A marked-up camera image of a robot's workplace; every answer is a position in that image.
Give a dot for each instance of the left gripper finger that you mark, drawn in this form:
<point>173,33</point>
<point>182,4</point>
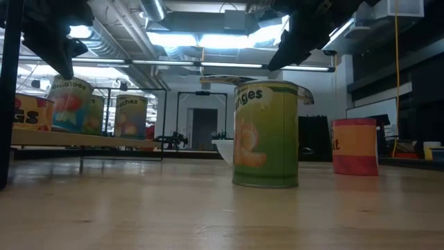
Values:
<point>78,48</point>
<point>52,52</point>

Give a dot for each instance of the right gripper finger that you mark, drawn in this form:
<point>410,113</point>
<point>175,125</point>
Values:
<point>291,52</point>
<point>285,36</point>

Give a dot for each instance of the blue green tomatoes can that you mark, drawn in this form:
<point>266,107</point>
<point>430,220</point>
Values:
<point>71,104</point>

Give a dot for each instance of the green pears can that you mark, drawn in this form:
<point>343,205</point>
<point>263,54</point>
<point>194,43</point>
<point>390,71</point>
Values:
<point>95,118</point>

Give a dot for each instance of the blue yellow peaches can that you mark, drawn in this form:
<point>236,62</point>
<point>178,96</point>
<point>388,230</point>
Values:
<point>131,118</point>

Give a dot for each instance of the green oranges can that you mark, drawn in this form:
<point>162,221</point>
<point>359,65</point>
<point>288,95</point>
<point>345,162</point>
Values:
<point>267,139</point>

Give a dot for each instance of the red orange mixed fruit can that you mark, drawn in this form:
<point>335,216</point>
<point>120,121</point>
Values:
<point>354,146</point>

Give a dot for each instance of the background black robot arm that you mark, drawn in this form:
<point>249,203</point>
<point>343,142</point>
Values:
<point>175,139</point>

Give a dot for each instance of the white ceiling unit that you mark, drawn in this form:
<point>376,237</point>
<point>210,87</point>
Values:
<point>399,8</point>

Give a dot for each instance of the black cabinet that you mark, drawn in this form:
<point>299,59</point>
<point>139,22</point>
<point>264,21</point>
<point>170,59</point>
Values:
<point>314,139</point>

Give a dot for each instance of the whiteboard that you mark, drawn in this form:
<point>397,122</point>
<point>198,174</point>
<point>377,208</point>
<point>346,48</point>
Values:
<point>371,111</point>

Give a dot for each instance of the black cart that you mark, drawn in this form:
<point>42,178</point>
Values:
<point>383,139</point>

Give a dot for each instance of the red basket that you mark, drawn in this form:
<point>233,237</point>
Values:
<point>404,155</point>

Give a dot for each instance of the yellow container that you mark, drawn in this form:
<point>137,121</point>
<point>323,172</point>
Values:
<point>430,145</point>

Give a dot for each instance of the blue container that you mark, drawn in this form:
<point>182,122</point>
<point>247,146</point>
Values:
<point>437,154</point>

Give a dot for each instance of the black aluminium table frame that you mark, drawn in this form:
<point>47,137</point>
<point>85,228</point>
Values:
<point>10,87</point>

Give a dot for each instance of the silver ceiling duct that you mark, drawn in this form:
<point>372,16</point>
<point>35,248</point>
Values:
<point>152,8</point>

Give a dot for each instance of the wooden shelf black metal frame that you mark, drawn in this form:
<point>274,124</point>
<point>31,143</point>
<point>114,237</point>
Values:
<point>86,139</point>

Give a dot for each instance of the black doorway frame rig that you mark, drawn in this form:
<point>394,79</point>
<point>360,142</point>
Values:
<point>202,93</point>

